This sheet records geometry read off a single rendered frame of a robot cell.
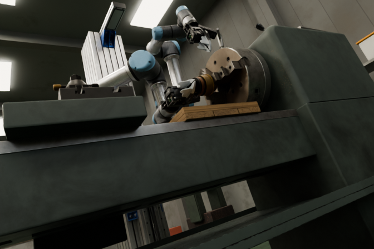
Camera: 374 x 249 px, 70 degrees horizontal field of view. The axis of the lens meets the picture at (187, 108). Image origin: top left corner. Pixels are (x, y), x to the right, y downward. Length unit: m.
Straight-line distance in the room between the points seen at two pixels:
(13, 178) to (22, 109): 0.14
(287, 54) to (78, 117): 0.85
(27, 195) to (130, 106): 0.28
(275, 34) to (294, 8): 4.02
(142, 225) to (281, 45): 1.15
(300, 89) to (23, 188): 0.94
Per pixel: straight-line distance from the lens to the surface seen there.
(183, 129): 0.77
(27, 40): 6.38
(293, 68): 1.16
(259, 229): 0.65
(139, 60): 1.36
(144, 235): 1.61
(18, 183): 0.66
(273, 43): 1.20
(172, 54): 1.95
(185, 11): 1.58
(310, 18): 5.02
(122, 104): 0.67
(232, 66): 1.07
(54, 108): 0.64
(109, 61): 2.06
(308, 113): 1.09
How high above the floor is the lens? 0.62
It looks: 21 degrees up
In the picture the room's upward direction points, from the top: 18 degrees counter-clockwise
